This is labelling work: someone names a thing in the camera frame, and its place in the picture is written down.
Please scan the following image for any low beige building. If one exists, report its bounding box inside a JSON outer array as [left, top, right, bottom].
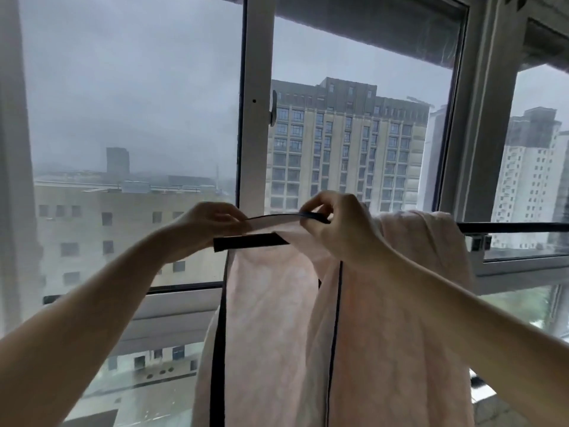
[[33, 173, 238, 410]]

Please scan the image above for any tall beige apartment building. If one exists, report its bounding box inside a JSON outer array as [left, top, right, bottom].
[[264, 77, 431, 215]]

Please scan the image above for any person's left hand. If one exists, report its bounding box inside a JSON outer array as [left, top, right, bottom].
[[165, 202, 252, 265]]

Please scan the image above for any distant dark tower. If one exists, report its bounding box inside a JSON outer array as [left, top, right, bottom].
[[105, 147, 130, 176]]

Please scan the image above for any black drying rail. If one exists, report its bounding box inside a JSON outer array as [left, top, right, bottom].
[[458, 222, 569, 235]]

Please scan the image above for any white window frame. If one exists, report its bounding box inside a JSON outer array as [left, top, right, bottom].
[[0, 0, 569, 365]]

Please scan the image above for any pink towel with dark trim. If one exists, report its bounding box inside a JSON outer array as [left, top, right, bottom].
[[193, 211, 474, 427]]

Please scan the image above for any person's right hand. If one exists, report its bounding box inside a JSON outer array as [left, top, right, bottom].
[[300, 190, 391, 268]]

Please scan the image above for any person's right forearm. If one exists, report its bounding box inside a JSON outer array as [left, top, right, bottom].
[[342, 244, 569, 427]]

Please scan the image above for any white high-rise building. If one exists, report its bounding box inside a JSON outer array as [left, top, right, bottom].
[[491, 106, 569, 226]]

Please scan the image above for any person's left forearm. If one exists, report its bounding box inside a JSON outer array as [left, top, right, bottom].
[[0, 227, 178, 427]]

